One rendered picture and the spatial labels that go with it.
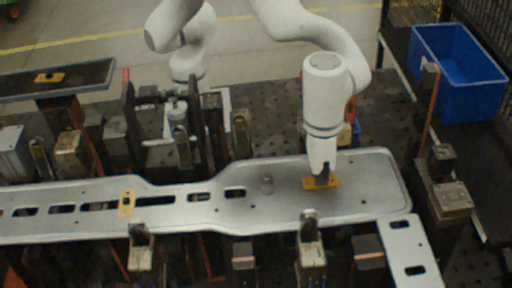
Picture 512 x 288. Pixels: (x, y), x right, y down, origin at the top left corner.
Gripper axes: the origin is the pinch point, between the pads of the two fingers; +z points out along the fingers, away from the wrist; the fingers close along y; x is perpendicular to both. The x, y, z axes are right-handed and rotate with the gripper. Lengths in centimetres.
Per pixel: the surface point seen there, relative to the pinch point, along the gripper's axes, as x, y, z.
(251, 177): -16.1, -4.3, 3.0
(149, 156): -43.4, -19.0, 6.5
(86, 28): -150, -293, 104
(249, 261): -18.4, 18.8, 3.9
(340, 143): 7.1, -10.8, 1.0
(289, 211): -8.4, 7.3, 3.0
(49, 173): -70, -12, 2
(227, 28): -24, -260, 104
